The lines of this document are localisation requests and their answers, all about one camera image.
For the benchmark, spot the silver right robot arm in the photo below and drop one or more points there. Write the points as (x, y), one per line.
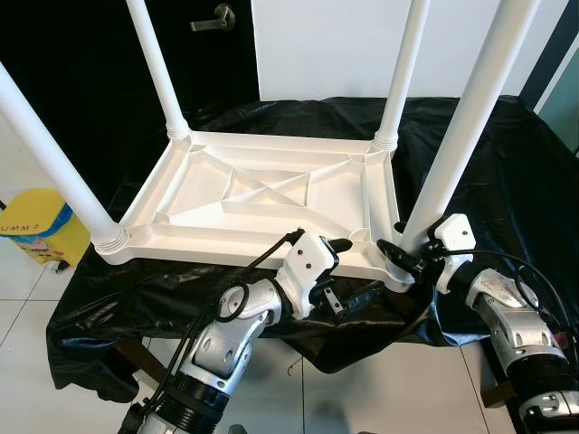
(516, 325)

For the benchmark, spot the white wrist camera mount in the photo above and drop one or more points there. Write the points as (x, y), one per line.
(455, 237)
(312, 267)

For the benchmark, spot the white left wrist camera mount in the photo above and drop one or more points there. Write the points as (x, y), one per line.
(312, 267)

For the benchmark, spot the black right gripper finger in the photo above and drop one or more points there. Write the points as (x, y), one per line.
(398, 256)

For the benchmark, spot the white plastic table top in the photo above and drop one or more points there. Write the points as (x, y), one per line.
(181, 212)

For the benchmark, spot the yellow cardboard box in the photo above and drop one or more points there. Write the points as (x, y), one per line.
(41, 231)

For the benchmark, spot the black door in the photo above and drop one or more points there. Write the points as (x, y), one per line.
(63, 54)

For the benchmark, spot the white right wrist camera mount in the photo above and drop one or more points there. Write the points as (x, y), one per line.
(455, 237)

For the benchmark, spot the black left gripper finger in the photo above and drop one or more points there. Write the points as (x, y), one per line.
(340, 246)
(366, 292)

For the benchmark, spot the black plastic table cover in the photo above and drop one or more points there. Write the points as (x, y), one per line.
(516, 199)

